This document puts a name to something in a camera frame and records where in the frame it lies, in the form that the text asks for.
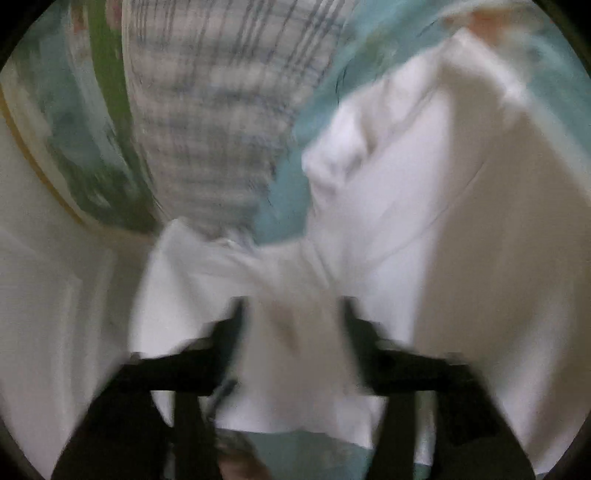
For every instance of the teal floral blanket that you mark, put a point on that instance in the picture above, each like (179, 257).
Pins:
(286, 207)

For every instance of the cream zip hoodie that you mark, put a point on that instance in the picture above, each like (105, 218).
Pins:
(415, 230)

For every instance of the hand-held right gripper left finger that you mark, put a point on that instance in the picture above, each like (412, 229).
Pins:
(233, 332)

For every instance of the green printed wall picture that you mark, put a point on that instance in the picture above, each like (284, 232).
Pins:
(92, 152)

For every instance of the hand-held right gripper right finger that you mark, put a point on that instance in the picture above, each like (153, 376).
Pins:
(358, 334)

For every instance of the plaid quilt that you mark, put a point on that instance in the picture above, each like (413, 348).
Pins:
(207, 115)

